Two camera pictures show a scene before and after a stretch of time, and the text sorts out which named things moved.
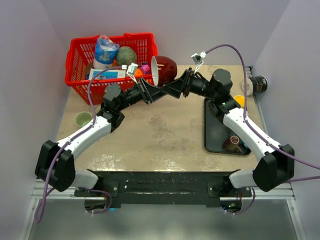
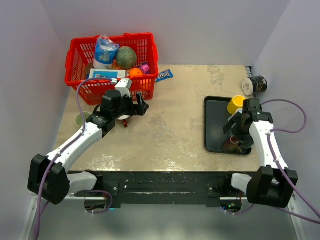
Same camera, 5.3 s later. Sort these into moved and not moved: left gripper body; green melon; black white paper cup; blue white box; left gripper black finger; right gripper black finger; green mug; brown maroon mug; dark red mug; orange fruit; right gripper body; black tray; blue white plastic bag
Moved: right gripper black finger; right gripper body; left gripper body; dark red mug; left gripper black finger
Not moved: green mug; orange fruit; blue white plastic bag; blue white box; brown maroon mug; green melon; black white paper cup; black tray
